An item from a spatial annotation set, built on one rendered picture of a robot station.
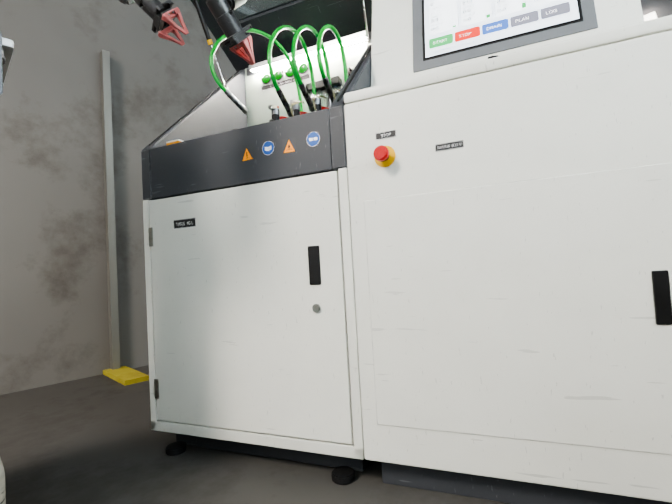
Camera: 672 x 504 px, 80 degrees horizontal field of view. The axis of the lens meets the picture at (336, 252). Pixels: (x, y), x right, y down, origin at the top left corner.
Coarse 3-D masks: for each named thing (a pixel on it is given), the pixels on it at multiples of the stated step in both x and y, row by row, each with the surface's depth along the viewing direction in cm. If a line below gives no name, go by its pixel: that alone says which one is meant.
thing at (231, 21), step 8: (224, 16) 117; (232, 16) 118; (224, 24) 118; (232, 24) 118; (240, 24) 121; (248, 24) 123; (224, 32) 120; (232, 32) 119; (240, 32) 119; (224, 40) 119; (232, 40) 118
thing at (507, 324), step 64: (384, 0) 131; (384, 64) 124; (576, 64) 81; (640, 64) 77; (384, 128) 96; (448, 128) 90; (512, 128) 85; (576, 128) 81; (640, 128) 76; (384, 192) 96; (448, 192) 90; (512, 192) 85; (576, 192) 80; (640, 192) 76; (384, 256) 96; (448, 256) 90; (512, 256) 85; (576, 256) 80; (640, 256) 76; (384, 320) 95; (448, 320) 90; (512, 320) 84; (576, 320) 80; (640, 320) 76; (384, 384) 95; (448, 384) 89; (512, 384) 84; (576, 384) 80; (640, 384) 76; (384, 448) 95; (448, 448) 89; (512, 448) 84; (576, 448) 80; (640, 448) 75
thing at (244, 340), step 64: (256, 192) 110; (320, 192) 103; (192, 256) 119; (256, 256) 110; (320, 256) 102; (192, 320) 118; (256, 320) 110; (320, 320) 102; (192, 384) 118; (256, 384) 109; (320, 384) 102
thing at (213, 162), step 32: (256, 128) 111; (288, 128) 107; (320, 128) 103; (160, 160) 124; (192, 160) 119; (224, 160) 115; (256, 160) 110; (288, 160) 106; (320, 160) 103; (160, 192) 124; (192, 192) 120
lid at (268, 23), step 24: (192, 0) 157; (264, 0) 154; (288, 0) 153; (312, 0) 150; (336, 0) 149; (360, 0) 148; (216, 24) 164; (264, 24) 161; (288, 24) 159; (312, 24) 158; (336, 24) 157; (360, 24) 155; (264, 48) 170; (288, 48) 168
